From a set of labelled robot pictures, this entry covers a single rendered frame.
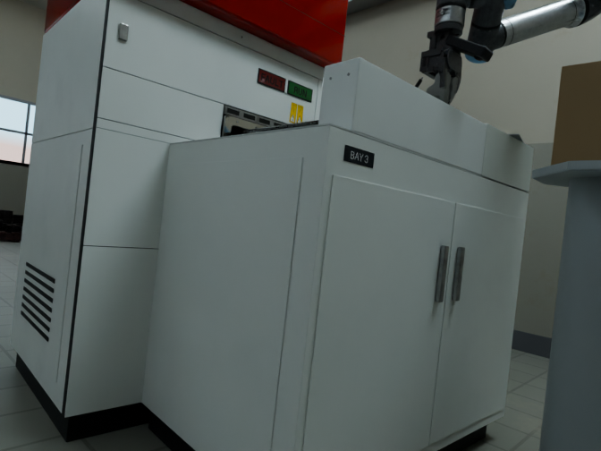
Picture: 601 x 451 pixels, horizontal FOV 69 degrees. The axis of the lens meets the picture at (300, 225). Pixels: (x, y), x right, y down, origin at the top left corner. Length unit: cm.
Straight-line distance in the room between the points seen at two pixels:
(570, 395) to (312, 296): 61
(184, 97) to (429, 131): 70
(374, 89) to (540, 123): 237
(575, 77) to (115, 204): 112
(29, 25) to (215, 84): 712
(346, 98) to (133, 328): 85
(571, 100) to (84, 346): 128
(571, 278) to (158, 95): 112
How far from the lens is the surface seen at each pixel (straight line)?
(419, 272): 107
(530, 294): 311
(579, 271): 111
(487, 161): 135
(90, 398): 136
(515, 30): 145
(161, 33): 137
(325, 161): 80
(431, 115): 109
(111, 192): 125
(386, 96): 95
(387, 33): 403
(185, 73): 138
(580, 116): 111
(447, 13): 129
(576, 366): 113
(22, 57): 830
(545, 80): 330
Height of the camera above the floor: 63
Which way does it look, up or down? level
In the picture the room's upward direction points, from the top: 6 degrees clockwise
